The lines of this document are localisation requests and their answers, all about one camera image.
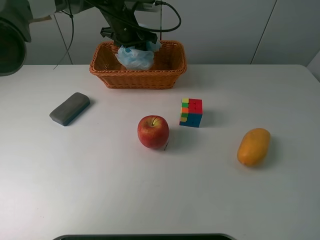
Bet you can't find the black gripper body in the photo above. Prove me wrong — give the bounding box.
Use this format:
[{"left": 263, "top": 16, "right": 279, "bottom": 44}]
[{"left": 100, "top": 7, "right": 158, "bottom": 49}]

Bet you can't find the light blue bath loofah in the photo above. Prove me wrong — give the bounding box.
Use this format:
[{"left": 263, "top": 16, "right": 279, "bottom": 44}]
[{"left": 115, "top": 41, "right": 162, "bottom": 71}]

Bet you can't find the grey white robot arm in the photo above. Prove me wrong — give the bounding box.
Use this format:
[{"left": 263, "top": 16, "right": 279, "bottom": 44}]
[{"left": 0, "top": 0, "right": 158, "bottom": 76}]

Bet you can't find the orange wicker basket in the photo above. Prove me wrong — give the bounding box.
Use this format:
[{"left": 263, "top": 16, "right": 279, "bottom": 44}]
[{"left": 89, "top": 40, "right": 187, "bottom": 90}]

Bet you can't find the red apple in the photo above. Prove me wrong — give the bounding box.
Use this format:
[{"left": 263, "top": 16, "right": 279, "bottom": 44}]
[{"left": 137, "top": 115, "right": 170, "bottom": 149}]

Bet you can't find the grey rectangular eraser block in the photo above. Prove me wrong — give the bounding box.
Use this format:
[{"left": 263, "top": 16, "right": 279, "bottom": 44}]
[{"left": 49, "top": 92, "right": 91, "bottom": 127}]

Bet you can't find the colourful puzzle cube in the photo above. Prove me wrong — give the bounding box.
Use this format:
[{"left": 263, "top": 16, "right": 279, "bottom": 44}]
[{"left": 179, "top": 98, "right": 203, "bottom": 128}]

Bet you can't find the yellow orange mango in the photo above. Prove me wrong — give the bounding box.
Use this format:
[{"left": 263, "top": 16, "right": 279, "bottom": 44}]
[{"left": 237, "top": 128, "right": 271, "bottom": 167}]

